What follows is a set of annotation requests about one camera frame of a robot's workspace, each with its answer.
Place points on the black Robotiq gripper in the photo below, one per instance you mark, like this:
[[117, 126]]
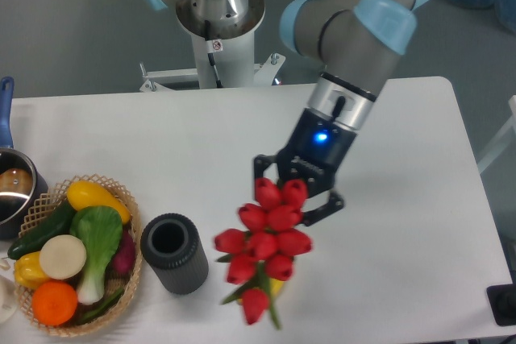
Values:
[[313, 153]]

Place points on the red tulip bouquet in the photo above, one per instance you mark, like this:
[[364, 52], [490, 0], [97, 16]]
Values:
[[267, 247]]

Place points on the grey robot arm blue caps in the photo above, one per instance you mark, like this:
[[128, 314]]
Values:
[[359, 43]]

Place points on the dark grey ribbed vase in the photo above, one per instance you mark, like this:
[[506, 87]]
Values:
[[171, 245]]

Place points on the yellow banana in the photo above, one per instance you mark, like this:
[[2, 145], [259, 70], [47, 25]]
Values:
[[276, 287]]

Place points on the purple sweet potato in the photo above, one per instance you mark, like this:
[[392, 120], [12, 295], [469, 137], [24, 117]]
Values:
[[124, 259]]

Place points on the green bok choy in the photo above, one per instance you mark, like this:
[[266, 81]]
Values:
[[100, 230]]

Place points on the yellow squash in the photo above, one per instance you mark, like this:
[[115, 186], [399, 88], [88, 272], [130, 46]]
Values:
[[82, 194]]

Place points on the green chili pepper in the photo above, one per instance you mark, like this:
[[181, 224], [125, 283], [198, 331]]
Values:
[[100, 309]]

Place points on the black device at table edge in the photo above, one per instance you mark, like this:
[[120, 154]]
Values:
[[502, 303]]

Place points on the dark green cucumber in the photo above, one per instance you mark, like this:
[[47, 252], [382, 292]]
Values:
[[56, 223]]

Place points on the orange fruit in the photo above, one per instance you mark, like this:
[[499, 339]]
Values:
[[54, 303]]

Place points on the yellow bell pepper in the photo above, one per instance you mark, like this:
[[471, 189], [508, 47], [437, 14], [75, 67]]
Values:
[[28, 272]]

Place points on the white garlic clove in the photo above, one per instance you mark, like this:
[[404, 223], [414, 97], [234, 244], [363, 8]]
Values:
[[4, 265]]

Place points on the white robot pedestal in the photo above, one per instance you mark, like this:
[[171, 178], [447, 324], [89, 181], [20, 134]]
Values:
[[222, 34]]

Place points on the white frame at right edge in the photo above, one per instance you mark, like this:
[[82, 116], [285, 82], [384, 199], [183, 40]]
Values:
[[499, 142]]

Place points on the blue handled saucepan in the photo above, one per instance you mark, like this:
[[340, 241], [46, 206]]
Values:
[[21, 183]]

